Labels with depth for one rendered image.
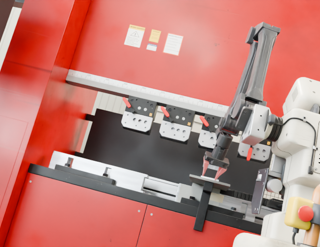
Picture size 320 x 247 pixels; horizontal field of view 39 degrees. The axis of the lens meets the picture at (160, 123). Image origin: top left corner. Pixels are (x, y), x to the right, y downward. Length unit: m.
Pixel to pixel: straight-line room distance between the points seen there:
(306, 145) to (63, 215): 1.21
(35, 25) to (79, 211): 0.93
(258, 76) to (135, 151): 1.30
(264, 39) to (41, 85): 1.06
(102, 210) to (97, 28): 0.97
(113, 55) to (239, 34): 0.67
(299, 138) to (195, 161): 1.39
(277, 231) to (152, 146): 1.48
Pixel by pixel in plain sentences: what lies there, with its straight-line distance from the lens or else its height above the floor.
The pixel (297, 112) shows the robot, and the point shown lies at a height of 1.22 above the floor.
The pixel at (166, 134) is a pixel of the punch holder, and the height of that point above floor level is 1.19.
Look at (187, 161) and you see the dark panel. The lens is 2.81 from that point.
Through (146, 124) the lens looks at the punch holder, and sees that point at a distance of 2.30.
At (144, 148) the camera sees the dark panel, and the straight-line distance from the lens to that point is 2.84.
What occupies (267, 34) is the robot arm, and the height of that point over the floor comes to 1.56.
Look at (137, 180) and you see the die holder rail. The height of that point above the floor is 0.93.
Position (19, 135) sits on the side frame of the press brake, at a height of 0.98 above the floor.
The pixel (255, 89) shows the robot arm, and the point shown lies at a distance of 1.71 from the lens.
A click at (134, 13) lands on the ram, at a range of 2.52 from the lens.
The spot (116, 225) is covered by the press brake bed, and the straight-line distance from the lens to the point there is 2.16.
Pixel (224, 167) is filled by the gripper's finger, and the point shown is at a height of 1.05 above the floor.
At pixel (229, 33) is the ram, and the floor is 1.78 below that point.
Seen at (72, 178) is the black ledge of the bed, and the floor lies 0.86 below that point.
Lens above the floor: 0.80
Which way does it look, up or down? 11 degrees up
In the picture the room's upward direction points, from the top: 15 degrees clockwise
